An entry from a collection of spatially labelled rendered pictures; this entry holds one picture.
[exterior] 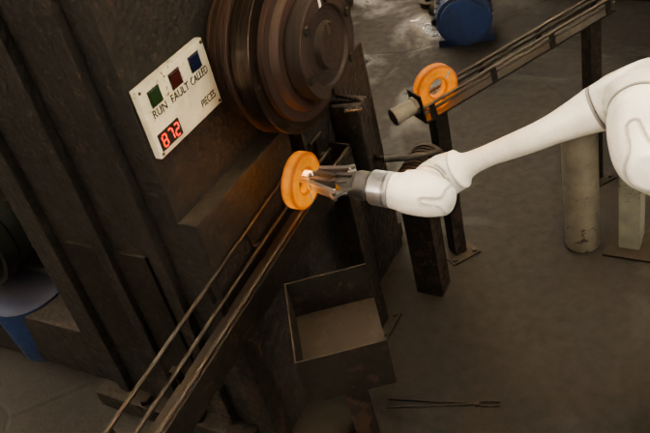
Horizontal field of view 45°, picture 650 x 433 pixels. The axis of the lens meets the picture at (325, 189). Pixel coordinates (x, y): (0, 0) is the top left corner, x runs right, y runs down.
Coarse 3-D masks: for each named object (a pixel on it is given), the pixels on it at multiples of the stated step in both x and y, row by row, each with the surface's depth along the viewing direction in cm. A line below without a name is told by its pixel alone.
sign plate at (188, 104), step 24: (192, 48) 188; (168, 72) 182; (192, 72) 189; (144, 96) 176; (168, 96) 183; (192, 96) 190; (216, 96) 198; (144, 120) 177; (168, 120) 184; (192, 120) 191
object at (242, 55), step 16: (240, 0) 188; (256, 0) 186; (240, 16) 187; (256, 16) 187; (240, 32) 187; (256, 32) 187; (240, 48) 187; (256, 48) 188; (240, 64) 189; (256, 64) 189; (240, 80) 191; (256, 80) 190; (240, 96) 194; (256, 96) 190; (256, 112) 197; (272, 112) 197; (320, 112) 218; (272, 128) 206; (288, 128) 205; (304, 128) 211
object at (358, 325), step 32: (288, 288) 191; (320, 288) 193; (352, 288) 194; (320, 320) 194; (352, 320) 192; (320, 352) 187; (352, 352) 170; (384, 352) 171; (320, 384) 174; (352, 384) 175; (384, 384) 177; (352, 416) 200
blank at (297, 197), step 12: (300, 156) 202; (312, 156) 207; (288, 168) 200; (300, 168) 202; (312, 168) 208; (288, 180) 199; (288, 192) 200; (300, 192) 203; (312, 192) 210; (288, 204) 203; (300, 204) 204
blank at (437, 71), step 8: (432, 64) 252; (440, 64) 252; (424, 72) 250; (432, 72) 250; (440, 72) 252; (448, 72) 253; (416, 80) 252; (424, 80) 250; (432, 80) 252; (448, 80) 254; (456, 80) 256; (416, 88) 252; (424, 88) 251; (440, 88) 258; (448, 88) 256; (424, 96) 253; (432, 96) 256; (448, 96) 257; (424, 104) 254
